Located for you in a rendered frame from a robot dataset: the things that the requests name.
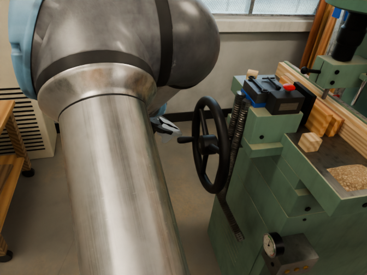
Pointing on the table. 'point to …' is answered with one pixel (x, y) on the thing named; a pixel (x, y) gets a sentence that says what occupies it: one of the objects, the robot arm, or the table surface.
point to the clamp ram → (310, 98)
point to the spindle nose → (350, 36)
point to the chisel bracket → (338, 72)
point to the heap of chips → (350, 177)
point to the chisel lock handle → (309, 71)
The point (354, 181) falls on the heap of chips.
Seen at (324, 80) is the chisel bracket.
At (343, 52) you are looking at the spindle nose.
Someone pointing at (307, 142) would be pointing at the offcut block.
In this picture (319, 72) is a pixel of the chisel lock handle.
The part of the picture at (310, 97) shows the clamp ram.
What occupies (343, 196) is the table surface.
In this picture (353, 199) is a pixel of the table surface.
